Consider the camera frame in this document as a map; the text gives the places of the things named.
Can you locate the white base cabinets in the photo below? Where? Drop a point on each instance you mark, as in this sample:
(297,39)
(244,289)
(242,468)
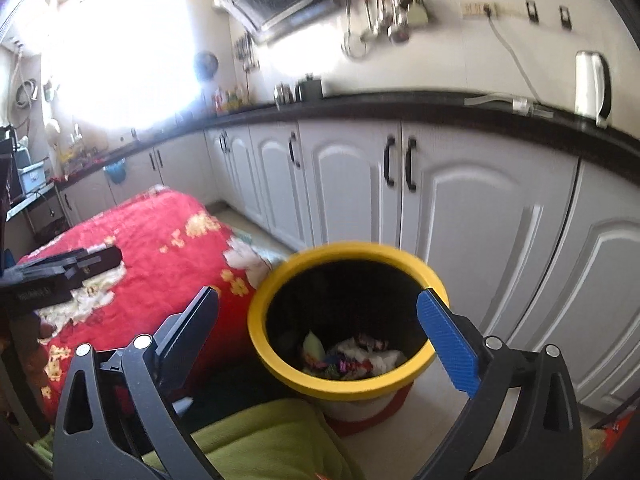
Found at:
(475,210)

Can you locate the white electric kettle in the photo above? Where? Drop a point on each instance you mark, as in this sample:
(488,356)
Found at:
(585,85)

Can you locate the pale green spatula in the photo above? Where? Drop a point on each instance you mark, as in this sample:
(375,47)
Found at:
(419,12)

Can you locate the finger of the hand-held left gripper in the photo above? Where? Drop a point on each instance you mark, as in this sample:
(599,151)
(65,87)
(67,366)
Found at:
(50,259)
(97,261)

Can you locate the white orange-print plastic bag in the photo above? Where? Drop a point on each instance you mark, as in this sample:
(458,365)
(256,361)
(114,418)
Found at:
(385,360)

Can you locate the hanging kitchen tools rack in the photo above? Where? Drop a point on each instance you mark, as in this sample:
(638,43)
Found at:
(246,52)

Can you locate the steel shelf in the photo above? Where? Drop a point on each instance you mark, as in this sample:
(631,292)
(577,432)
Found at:
(35,200)

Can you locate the dark green pot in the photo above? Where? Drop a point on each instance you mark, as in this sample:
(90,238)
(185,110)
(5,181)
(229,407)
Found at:
(310,90)

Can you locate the bright kitchen window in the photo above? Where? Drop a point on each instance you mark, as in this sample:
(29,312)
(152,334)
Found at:
(125,45)

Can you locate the yellow-rimmed black trash bin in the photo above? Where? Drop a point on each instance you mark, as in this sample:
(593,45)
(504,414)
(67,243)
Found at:
(350,251)

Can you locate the blue hanging waste bin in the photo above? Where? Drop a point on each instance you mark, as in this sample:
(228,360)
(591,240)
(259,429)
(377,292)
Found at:
(117,172)

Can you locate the black wall hook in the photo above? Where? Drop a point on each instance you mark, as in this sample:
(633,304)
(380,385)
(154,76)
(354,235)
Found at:
(564,16)
(533,10)

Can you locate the red floral tablecloth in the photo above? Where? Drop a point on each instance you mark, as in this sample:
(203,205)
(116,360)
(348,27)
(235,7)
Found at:
(165,230)

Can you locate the purple foil snack wrapper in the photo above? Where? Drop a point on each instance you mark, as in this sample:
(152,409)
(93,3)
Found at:
(340,367)

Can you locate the black microwave oven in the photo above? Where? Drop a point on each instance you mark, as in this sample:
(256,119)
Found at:
(7,175)

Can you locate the row of condiment bottles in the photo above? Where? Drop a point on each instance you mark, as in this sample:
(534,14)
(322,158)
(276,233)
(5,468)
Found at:
(230,100)

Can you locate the green clothing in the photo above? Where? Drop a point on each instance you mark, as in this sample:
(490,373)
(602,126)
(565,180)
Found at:
(270,440)

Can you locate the beige wall socket strip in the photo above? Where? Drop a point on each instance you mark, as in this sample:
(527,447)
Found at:
(475,8)

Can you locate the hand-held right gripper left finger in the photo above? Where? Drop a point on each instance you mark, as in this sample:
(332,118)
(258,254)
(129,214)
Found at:
(187,335)

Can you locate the black kitchen countertop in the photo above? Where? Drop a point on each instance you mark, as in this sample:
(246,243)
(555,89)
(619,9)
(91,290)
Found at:
(400,102)

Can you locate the small blue wall fan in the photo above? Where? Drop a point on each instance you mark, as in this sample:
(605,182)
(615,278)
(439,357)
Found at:
(206,65)

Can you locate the white blue storage box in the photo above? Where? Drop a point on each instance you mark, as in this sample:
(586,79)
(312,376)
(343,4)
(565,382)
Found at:
(32,177)

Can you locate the person's left hand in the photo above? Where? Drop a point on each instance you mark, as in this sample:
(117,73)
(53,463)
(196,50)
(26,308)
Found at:
(30,345)

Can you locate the red white paper packet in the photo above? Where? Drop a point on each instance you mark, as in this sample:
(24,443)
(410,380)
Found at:
(372,344)

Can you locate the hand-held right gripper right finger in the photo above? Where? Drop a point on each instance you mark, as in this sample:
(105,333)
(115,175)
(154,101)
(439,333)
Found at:
(447,342)

